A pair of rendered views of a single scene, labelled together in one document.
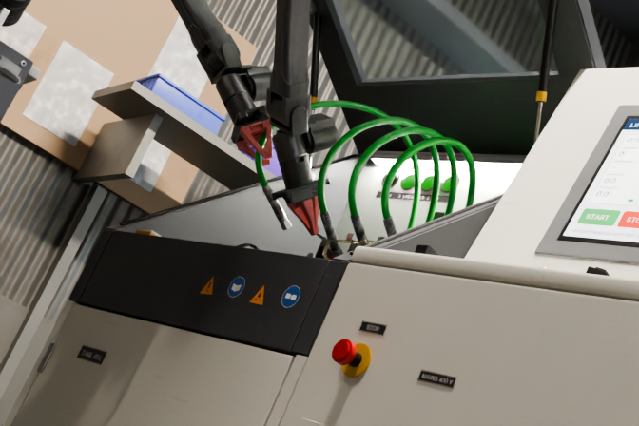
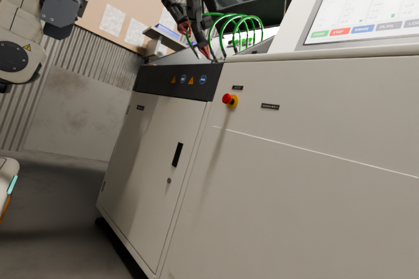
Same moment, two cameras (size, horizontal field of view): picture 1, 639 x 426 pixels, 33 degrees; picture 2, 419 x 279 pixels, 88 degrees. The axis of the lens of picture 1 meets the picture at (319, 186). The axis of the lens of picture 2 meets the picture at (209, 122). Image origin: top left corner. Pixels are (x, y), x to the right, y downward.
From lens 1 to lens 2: 78 cm
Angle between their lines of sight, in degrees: 16
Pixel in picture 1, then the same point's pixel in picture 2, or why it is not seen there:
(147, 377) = (157, 113)
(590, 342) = (354, 81)
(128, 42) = (150, 17)
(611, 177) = (322, 18)
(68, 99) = (136, 35)
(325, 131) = (208, 20)
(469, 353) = (284, 93)
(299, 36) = not seen: outside the picture
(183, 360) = (168, 107)
